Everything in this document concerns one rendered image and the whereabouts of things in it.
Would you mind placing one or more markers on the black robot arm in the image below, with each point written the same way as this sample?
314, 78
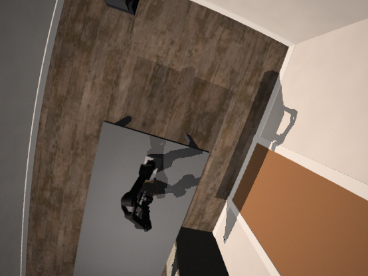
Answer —
130, 199

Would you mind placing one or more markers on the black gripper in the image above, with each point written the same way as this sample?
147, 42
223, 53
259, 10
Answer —
146, 201

